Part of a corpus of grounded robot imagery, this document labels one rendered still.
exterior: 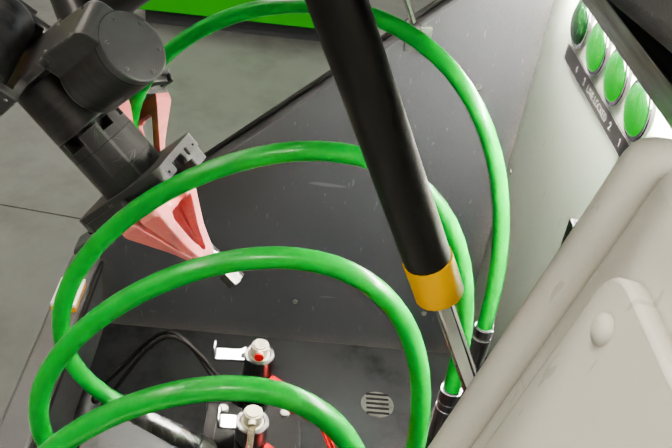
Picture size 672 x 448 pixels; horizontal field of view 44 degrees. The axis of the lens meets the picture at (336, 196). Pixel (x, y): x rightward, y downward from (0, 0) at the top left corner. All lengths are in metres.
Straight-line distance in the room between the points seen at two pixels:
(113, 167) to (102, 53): 0.11
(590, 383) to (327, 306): 0.94
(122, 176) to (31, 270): 1.98
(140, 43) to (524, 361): 0.43
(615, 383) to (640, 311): 0.02
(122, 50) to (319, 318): 0.64
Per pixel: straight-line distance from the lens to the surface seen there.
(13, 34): 0.67
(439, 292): 0.31
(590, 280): 0.26
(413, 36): 0.65
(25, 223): 2.84
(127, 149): 0.68
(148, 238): 0.70
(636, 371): 0.22
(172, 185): 0.58
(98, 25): 0.62
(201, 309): 1.18
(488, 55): 0.97
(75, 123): 0.67
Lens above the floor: 1.65
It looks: 33 degrees down
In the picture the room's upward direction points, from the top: 8 degrees clockwise
